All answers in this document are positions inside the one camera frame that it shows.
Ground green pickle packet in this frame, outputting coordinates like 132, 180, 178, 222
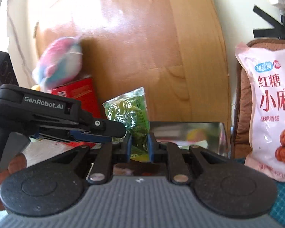
103, 87, 150, 163

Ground person left hand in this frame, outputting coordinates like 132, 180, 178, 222
0, 153, 27, 211

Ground patterned bed quilt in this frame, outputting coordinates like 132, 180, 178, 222
23, 139, 88, 167

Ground red gift box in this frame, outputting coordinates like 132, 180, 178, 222
44, 77, 103, 149

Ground black sheep print box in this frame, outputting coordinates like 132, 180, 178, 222
89, 120, 230, 177

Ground pastel plush toy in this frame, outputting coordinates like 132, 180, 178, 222
32, 37, 83, 92

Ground pink twisted snack bag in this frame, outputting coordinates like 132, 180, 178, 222
235, 43, 285, 182

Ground wooden headboard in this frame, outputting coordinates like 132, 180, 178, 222
28, 0, 231, 129

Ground blue patterned blanket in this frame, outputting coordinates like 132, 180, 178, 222
268, 181, 285, 227

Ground black tape strips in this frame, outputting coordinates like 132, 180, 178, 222
253, 5, 285, 40

